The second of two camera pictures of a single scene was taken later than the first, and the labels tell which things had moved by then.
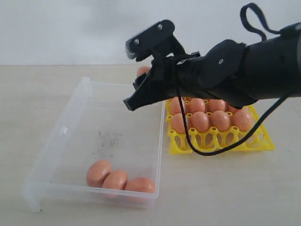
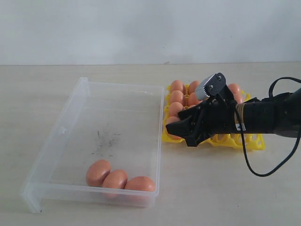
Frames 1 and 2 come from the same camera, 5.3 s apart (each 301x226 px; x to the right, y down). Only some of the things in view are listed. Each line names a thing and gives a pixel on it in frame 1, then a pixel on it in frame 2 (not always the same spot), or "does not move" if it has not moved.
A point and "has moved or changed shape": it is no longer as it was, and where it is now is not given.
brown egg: (140, 184) does not move
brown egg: (142, 70) → (171, 120)
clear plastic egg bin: (97, 125) does not move
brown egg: (117, 179) does not move
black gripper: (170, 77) → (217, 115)
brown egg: (178, 124) has moved or changed shape
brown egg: (97, 172) does not move
